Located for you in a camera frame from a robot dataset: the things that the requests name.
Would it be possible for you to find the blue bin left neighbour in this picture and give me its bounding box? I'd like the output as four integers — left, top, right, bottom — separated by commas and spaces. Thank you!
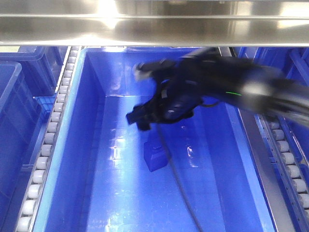
0, 61, 40, 221

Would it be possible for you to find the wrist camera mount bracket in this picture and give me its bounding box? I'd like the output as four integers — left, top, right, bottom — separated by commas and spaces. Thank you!
134, 59, 176, 82

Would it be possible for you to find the steel divider rail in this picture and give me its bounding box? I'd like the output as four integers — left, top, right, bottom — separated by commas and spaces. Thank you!
239, 110, 295, 232

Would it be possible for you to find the white roller track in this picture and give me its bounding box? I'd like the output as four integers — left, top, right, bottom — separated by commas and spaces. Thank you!
14, 46, 84, 232
258, 116, 309, 232

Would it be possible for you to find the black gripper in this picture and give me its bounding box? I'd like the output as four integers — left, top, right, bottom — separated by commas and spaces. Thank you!
126, 64, 203, 131

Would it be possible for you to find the right white roller track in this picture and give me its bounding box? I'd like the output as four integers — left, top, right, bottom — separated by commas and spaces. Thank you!
258, 116, 309, 232

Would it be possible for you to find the steel shelf front bar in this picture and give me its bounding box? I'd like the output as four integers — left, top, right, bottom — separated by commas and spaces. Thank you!
0, 0, 309, 46

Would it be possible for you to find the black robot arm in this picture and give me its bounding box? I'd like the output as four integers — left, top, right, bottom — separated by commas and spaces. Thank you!
126, 47, 309, 131

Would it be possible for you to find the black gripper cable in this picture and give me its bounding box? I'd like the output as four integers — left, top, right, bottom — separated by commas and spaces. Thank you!
155, 122, 205, 232

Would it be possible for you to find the large blue target bin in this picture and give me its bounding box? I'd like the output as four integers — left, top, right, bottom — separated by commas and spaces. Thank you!
33, 47, 275, 232

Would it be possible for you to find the left white roller track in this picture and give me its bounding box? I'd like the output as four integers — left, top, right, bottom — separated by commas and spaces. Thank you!
14, 46, 84, 232

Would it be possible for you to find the blue plastic block part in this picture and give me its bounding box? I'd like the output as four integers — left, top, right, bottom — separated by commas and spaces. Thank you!
143, 138, 172, 172

